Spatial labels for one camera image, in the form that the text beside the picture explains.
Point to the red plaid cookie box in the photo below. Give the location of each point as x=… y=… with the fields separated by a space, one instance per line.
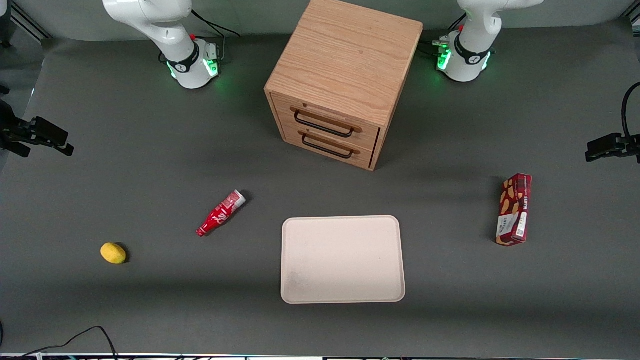
x=515 y=210

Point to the beige plastic tray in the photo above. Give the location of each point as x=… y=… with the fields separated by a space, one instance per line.
x=342 y=260

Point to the wooden drawer front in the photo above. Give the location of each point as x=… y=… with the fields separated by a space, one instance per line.
x=295 y=136
x=367 y=137

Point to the red cola bottle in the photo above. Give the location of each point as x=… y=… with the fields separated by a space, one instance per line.
x=219 y=215

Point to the wooden drawer cabinet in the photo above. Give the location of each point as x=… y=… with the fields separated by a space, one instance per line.
x=345 y=55

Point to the gray table mat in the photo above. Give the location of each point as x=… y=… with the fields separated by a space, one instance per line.
x=150 y=165

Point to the yellow lemon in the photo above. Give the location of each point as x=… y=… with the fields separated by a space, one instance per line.
x=113 y=253

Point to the black clamp mount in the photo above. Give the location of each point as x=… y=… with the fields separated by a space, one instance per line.
x=42 y=132
x=610 y=146

